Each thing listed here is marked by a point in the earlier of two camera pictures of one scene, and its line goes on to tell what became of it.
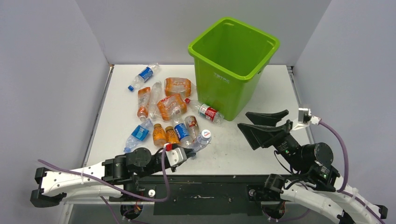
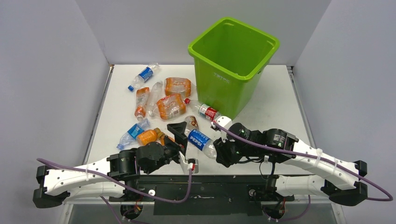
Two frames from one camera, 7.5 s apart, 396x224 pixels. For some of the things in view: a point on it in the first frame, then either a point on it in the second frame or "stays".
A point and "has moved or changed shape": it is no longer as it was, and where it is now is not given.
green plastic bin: x=230 y=56 stays
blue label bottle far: x=144 y=75 stays
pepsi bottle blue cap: x=185 y=139 has moved or changed shape
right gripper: x=261 y=135 to x=223 y=156
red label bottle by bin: x=206 y=111 stays
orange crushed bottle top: x=175 y=86 stays
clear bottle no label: x=155 y=94 stays
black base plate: x=202 y=195 stays
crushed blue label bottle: x=139 y=133 has moved or changed shape
